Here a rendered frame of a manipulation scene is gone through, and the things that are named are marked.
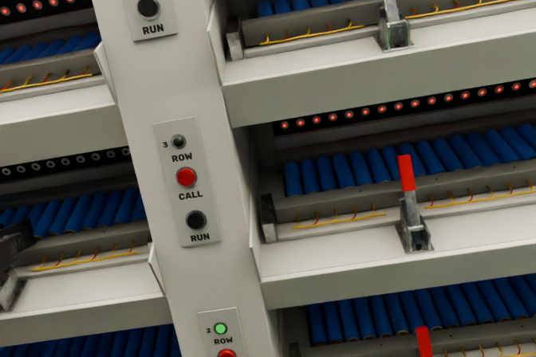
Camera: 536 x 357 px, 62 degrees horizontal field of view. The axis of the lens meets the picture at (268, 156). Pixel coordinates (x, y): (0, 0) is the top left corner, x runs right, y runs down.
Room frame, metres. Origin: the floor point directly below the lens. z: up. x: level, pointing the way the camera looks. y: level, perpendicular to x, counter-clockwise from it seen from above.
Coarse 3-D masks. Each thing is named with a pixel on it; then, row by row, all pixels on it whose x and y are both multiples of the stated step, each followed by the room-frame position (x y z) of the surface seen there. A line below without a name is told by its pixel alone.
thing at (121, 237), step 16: (128, 224) 0.49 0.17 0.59; (144, 224) 0.48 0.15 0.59; (48, 240) 0.49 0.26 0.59; (64, 240) 0.48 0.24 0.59; (80, 240) 0.48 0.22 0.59; (96, 240) 0.48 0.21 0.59; (112, 240) 0.48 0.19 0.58; (128, 240) 0.48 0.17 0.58; (144, 240) 0.48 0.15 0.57; (32, 256) 0.48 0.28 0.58; (48, 256) 0.48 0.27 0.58; (64, 256) 0.48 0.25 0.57; (112, 256) 0.46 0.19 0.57
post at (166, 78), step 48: (96, 0) 0.41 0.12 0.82; (192, 0) 0.40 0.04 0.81; (144, 48) 0.41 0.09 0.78; (192, 48) 0.40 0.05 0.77; (144, 96) 0.41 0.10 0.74; (192, 96) 0.40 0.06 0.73; (144, 144) 0.41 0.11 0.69; (240, 144) 0.46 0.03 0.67; (144, 192) 0.41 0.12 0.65; (240, 192) 0.40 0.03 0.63; (240, 240) 0.40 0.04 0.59; (192, 288) 0.41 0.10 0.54; (240, 288) 0.40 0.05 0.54; (192, 336) 0.41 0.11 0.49
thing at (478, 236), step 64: (320, 128) 0.56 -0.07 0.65; (384, 128) 0.56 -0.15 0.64; (448, 128) 0.54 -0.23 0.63; (512, 128) 0.52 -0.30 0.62; (256, 192) 0.50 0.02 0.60; (320, 192) 0.47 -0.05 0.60; (384, 192) 0.46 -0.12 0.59; (448, 192) 0.45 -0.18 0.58; (512, 192) 0.45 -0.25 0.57; (256, 256) 0.40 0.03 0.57; (320, 256) 0.42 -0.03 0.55; (384, 256) 0.40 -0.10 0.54; (448, 256) 0.39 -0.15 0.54; (512, 256) 0.39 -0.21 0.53
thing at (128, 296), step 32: (128, 160) 0.58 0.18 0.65; (0, 192) 0.59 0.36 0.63; (96, 256) 0.48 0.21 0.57; (128, 256) 0.47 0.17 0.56; (32, 288) 0.45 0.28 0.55; (64, 288) 0.44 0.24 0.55; (96, 288) 0.44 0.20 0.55; (128, 288) 0.43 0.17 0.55; (160, 288) 0.41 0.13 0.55; (0, 320) 0.42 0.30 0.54; (32, 320) 0.42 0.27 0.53; (64, 320) 0.42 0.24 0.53; (96, 320) 0.42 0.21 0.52; (128, 320) 0.42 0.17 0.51; (160, 320) 0.42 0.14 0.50
